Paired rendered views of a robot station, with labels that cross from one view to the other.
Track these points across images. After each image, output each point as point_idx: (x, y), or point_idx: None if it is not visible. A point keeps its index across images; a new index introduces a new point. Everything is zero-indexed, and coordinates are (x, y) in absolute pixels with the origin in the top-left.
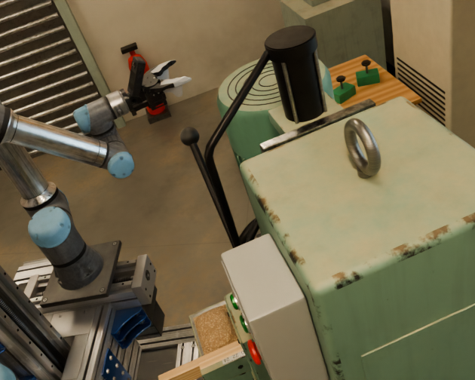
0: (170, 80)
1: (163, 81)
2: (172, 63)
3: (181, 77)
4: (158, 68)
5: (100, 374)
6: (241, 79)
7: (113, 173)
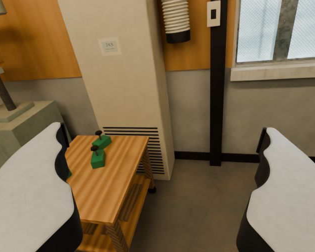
0: (282, 190)
1: (287, 245)
2: (67, 137)
3: (271, 137)
4: (37, 194)
5: None
6: None
7: None
